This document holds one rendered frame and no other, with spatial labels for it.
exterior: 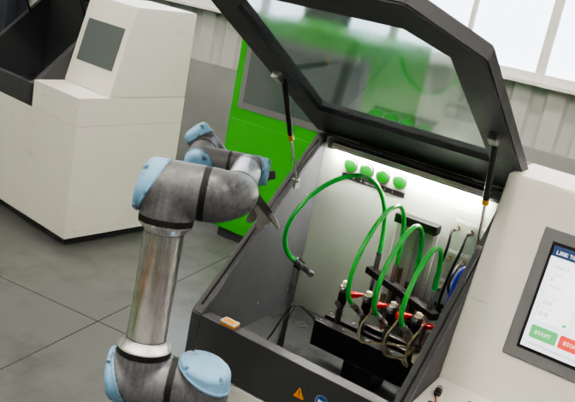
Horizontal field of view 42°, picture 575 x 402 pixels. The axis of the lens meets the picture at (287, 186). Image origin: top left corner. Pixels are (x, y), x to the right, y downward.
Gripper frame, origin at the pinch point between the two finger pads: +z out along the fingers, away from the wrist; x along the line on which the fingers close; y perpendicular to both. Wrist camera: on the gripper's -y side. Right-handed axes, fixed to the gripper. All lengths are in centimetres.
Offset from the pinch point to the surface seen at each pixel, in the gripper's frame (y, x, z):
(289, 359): 22.0, 13.7, 28.3
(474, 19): -276, -289, 90
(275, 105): -103, -276, 41
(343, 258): -17.1, -27.3, 36.7
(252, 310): 17.4, -28.6, 29.2
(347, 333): 3.3, 6.0, 39.2
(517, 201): -49, 37, 27
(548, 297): -37, 48, 47
